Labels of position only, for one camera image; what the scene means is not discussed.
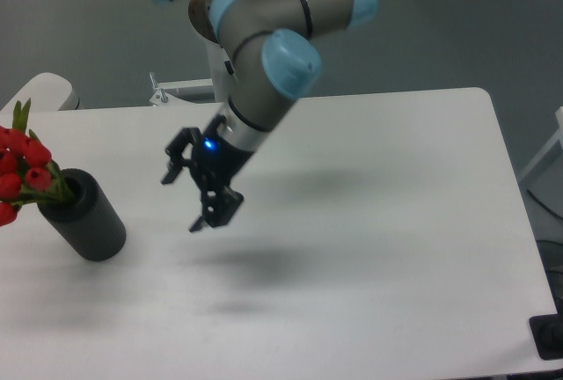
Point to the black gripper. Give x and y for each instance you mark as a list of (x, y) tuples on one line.
[(212, 163)]

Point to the red tulip bouquet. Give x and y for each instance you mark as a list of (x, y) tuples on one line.
[(29, 174)]

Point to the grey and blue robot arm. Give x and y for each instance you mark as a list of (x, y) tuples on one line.
[(269, 46)]

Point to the dark grey ribbed vase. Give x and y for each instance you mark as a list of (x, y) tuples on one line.
[(89, 224)]

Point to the white chair seat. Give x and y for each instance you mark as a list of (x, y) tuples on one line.
[(48, 92)]

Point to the black clamp at table corner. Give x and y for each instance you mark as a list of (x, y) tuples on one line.
[(547, 335)]

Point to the white pedestal base frame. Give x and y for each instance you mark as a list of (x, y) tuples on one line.
[(198, 91)]

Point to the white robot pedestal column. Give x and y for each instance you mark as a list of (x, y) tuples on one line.
[(221, 72)]

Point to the white frame at right edge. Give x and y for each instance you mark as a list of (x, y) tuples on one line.
[(545, 157)]

